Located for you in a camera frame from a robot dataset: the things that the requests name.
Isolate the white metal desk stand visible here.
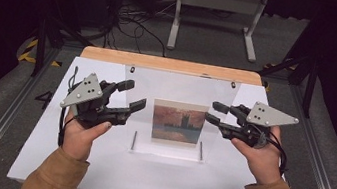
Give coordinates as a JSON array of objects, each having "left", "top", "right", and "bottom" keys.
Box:
[{"left": 165, "top": 0, "right": 271, "bottom": 65}]

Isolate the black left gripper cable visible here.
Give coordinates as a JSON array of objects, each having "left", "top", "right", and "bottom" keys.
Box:
[{"left": 55, "top": 64, "right": 82, "bottom": 148}]

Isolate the bundle of black floor cables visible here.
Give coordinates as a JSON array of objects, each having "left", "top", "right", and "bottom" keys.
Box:
[{"left": 96, "top": 0, "right": 192, "bottom": 61}]

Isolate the person's right hand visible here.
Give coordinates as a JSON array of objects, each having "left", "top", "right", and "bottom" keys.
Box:
[{"left": 225, "top": 119, "right": 290, "bottom": 189}]

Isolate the black metal stand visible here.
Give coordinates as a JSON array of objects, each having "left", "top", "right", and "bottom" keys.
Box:
[
  {"left": 252, "top": 37, "right": 323, "bottom": 119},
  {"left": 28, "top": 3, "right": 100, "bottom": 86}
]

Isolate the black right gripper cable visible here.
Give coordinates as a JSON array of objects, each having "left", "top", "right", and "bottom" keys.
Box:
[{"left": 261, "top": 130, "right": 293, "bottom": 178}]

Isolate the person's left hand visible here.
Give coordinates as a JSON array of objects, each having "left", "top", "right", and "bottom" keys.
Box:
[{"left": 58, "top": 109, "right": 115, "bottom": 166}]

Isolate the painting print card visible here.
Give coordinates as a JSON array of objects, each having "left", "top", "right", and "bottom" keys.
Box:
[{"left": 148, "top": 97, "right": 210, "bottom": 147}]

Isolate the yellow black hazard tape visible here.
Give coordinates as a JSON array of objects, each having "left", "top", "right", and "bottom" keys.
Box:
[
  {"left": 17, "top": 35, "right": 66, "bottom": 69},
  {"left": 262, "top": 53, "right": 299, "bottom": 74}
]

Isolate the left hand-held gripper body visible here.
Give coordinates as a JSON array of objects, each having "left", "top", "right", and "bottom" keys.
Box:
[{"left": 56, "top": 68, "right": 139, "bottom": 136}]

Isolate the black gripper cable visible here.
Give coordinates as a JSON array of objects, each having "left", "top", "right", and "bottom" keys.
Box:
[
  {"left": 261, "top": 130, "right": 293, "bottom": 178},
  {"left": 55, "top": 64, "right": 82, "bottom": 148}
]

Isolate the clear acrylic photo frame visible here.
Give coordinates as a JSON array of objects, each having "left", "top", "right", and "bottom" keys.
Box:
[{"left": 113, "top": 64, "right": 242, "bottom": 168}]

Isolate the wooden table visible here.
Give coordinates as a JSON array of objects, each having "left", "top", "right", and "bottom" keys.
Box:
[{"left": 79, "top": 44, "right": 265, "bottom": 87}]

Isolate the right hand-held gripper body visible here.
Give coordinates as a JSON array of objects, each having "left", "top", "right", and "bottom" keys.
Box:
[{"left": 215, "top": 95, "right": 302, "bottom": 155}]

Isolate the white board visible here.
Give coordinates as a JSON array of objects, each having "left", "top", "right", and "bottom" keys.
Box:
[{"left": 5, "top": 48, "right": 289, "bottom": 189}]

